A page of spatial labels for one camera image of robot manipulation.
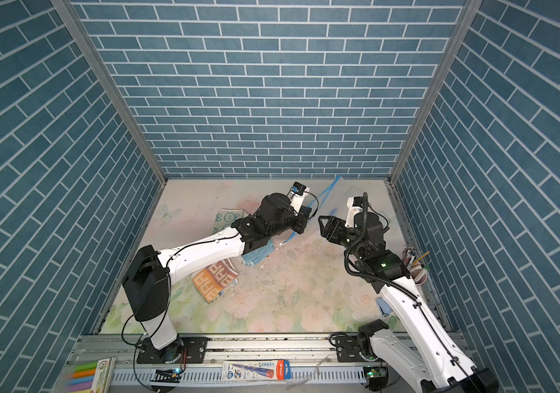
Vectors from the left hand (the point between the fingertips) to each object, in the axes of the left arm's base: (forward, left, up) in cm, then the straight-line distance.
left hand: (317, 212), depth 78 cm
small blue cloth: (-23, -22, -21) cm, 38 cm away
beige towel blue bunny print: (+15, +36, -23) cm, 46 cm away
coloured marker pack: (-41, +64, -24) cm, 80 cm away
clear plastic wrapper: (-42, +6, -25) cm, 49 cm away
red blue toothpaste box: (-40, +18, -23) cm, 49 cm away
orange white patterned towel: (-14, +36, -22) cm, 44 cm away
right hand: (-4, -3, +2) cm, 6 cm away
